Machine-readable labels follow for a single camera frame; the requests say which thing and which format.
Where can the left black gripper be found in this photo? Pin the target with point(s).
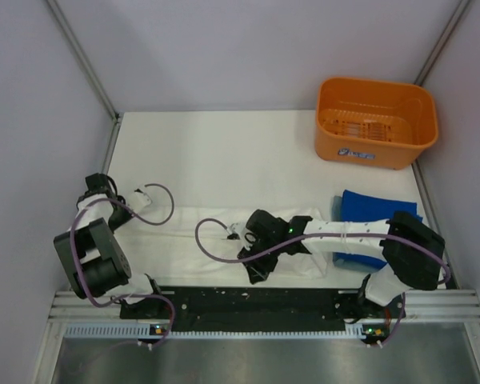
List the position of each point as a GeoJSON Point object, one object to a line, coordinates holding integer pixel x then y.
{"type": "Point", "coordinates": [113, 226]}

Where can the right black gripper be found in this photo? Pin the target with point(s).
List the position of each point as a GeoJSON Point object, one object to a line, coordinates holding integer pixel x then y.
{"type": "Point", "coordinates": [258, 270]}

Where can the white floral t shirt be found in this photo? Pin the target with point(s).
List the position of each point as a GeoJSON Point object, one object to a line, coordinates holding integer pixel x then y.
{"type": "Point", "coordinates": [170, 254]}

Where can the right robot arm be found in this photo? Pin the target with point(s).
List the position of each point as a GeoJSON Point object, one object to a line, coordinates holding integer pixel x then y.
{"type": "Point", "coordinates": [410, 251]}

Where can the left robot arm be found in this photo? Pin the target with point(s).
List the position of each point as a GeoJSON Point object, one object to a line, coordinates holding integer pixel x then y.
{"type": "Point", "coordinates": [91, 257]}

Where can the orange plastic basket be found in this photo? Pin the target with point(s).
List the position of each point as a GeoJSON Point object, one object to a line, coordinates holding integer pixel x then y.
{"type": "Point", "coordinates": [374, 123]}

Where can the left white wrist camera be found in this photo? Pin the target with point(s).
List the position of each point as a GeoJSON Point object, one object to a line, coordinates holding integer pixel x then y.
{"type": "Point", "coordinates": [139, 199]}

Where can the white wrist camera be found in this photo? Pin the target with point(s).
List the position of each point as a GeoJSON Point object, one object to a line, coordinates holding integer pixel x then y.
{"type": "Point", "coordinates": [236, 231]}
{"type": "Point", "coordinates": [139, 199]}

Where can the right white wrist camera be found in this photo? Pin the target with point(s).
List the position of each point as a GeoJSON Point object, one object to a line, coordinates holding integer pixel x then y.
{"type": "Point", "coordinates": [236, 231]}

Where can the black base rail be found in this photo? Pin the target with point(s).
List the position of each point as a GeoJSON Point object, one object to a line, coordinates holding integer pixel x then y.
{"type": "Point", "coordinates": [240, 309]}

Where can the left aluminium corner post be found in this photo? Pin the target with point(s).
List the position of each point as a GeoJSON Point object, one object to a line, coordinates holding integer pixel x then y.
{"type": "Point", "coordinates": [81, 57]}

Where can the aluminium corner post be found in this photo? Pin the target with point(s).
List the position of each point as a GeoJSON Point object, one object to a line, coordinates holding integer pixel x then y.
{"type": "Point", "coordinates": [460, 11]}
{"type": "Point", "coordinates": [81, 57]}

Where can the right aluminium corner post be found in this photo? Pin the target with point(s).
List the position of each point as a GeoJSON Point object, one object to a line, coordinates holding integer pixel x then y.
{"type": "Point", "coordinates": [460, 11]}

